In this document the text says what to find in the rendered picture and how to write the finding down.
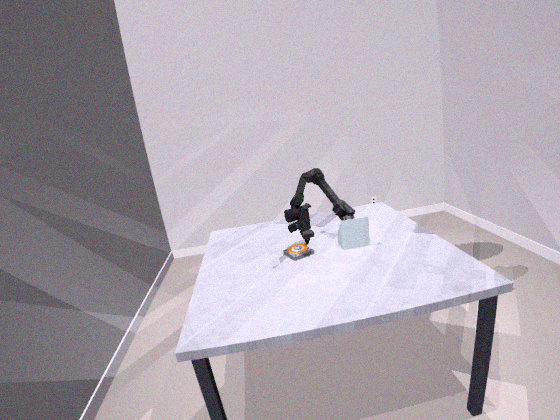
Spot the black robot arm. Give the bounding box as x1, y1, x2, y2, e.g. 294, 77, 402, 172
284, 168, 355, 233

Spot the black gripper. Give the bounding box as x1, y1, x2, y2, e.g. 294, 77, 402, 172
298, 217, 315, 245

